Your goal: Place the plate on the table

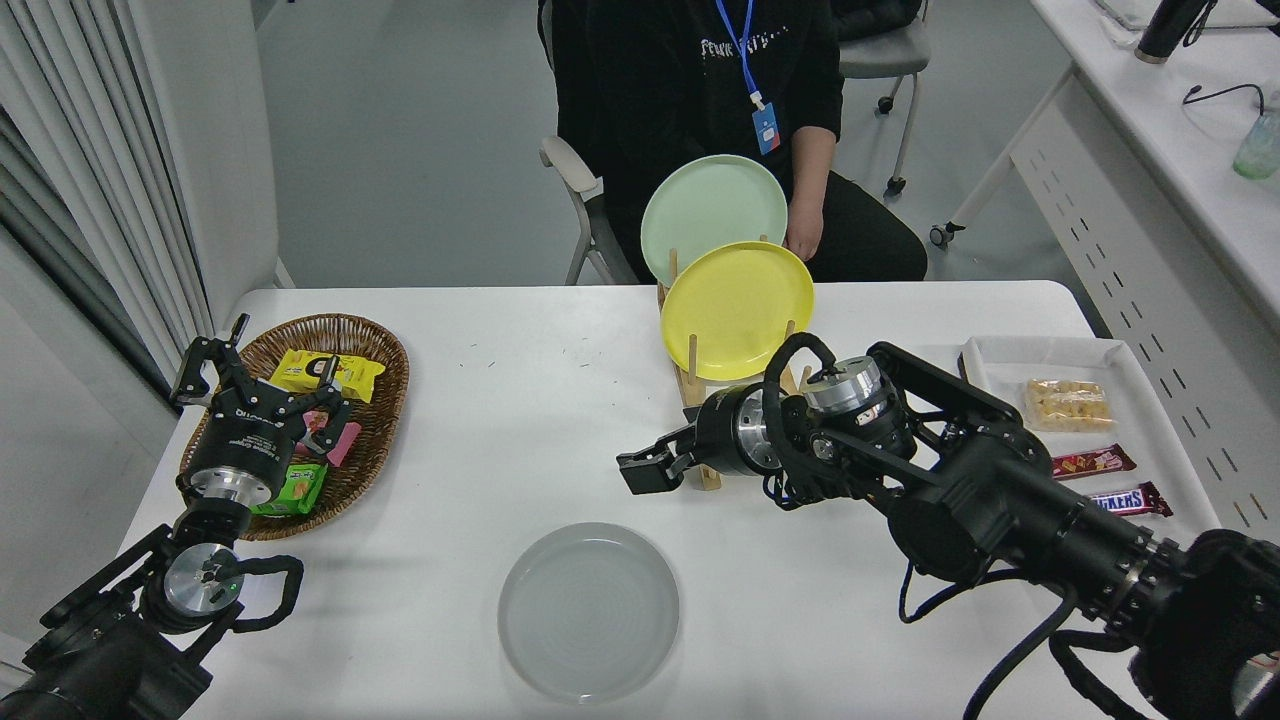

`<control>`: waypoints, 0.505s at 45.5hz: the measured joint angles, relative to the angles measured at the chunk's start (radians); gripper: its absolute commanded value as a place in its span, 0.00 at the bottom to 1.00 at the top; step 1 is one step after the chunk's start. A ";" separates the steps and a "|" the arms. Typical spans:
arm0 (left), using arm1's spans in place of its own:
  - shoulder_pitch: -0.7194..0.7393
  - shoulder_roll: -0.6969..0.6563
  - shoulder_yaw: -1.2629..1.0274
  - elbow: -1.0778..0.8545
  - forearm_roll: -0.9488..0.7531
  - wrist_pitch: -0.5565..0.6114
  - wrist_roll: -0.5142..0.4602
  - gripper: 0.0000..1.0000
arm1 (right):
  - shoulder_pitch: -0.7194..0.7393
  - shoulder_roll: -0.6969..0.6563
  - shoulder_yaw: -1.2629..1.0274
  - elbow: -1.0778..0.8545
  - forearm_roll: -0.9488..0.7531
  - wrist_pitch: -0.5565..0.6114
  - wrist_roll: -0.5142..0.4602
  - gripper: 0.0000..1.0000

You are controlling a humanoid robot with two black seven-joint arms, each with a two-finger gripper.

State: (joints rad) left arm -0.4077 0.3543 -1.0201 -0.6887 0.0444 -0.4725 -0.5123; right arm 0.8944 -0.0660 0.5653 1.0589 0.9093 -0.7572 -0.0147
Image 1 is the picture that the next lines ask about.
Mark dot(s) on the pale green plate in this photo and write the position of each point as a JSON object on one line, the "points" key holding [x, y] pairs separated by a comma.
{"points": [[710, 205]]}

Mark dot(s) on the brown wicker basket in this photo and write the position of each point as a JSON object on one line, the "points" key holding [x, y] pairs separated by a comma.
{"points": [[385, 420]]}

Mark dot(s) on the person's left hand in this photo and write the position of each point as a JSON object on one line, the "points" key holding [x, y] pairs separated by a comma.
{"points": [[805, 235]]}

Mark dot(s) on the white side desk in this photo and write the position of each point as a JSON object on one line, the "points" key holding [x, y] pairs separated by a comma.
{"points": [[1180, 140]]}

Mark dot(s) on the wooden plate rack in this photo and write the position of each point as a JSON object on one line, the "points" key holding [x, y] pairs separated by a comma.
{"points": [[690, 385]]}

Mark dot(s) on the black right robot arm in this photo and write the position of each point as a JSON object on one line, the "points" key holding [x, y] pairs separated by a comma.
{"points": [[1000, 510]]}

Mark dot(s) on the person's left forearm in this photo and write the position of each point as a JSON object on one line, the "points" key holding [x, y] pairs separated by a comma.
{"points": [[812, 170]]}

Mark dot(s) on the yellow plate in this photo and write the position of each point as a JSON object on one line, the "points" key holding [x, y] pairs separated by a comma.
{"points": [[735, 305]]}

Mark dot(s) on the pale grey curtain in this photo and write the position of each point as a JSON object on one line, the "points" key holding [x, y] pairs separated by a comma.
{"points": [[60, 150]]}

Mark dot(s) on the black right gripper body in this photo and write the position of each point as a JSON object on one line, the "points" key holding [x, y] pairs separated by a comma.
{"points": [[720, 432]]}

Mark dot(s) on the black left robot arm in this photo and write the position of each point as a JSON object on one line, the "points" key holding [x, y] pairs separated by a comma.
{"points": [[100, 650]]}

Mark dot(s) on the brown Snickers bar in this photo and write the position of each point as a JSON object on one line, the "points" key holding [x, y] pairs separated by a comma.
{"points": [[1130, 499]]}

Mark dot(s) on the green snack pack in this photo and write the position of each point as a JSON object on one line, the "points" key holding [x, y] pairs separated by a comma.
{"points": [[300, 490]]}

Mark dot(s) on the white foam tray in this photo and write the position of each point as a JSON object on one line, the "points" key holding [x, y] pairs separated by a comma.
{"points": [[1000, 362]]}

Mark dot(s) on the black bottle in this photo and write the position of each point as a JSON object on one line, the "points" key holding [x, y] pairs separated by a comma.
{"points": [[1165, 30]]}

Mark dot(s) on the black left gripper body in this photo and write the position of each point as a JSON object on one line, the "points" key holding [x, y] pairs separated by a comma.
{"points": [[240, 445]]}

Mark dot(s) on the tan puffed snack pack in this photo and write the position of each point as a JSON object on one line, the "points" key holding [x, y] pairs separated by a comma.
{"points": [[1068, 405]]}

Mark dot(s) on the translucent green bottle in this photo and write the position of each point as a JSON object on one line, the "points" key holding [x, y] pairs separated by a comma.
{"points": [[1258, 150]]}

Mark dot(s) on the red snack bar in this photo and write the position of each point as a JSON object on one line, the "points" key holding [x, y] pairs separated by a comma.
{"points": [[1092, 462]]}

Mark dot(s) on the pink snack pack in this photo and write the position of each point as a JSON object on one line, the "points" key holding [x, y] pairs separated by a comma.
{"points": [[347, 440]]}

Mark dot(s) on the grey wheeled chair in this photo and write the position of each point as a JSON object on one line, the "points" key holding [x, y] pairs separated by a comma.
{"points": [[885, 55]]}

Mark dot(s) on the grey plate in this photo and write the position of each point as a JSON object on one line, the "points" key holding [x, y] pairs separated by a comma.
{"points": [[590, 610]]}

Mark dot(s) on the yellow snack pack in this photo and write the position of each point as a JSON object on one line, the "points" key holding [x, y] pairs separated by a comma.
{"points": [[295, 372]]}

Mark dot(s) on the person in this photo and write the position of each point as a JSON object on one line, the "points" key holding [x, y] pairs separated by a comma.
{"points": [[650, 90]]}

